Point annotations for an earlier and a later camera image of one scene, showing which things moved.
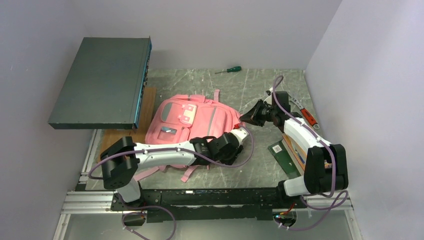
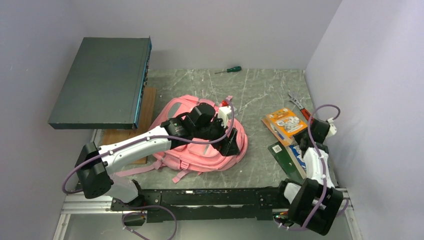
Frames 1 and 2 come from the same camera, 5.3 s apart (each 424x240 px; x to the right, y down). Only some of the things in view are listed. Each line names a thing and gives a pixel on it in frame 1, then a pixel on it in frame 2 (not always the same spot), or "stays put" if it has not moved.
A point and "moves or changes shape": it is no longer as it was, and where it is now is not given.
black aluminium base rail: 184,205 stays put
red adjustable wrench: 305,113 stays put
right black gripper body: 269,112 → 304,134
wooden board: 145,122 stays put
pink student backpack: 180,118 moves or changes shape
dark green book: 282,156 stays put
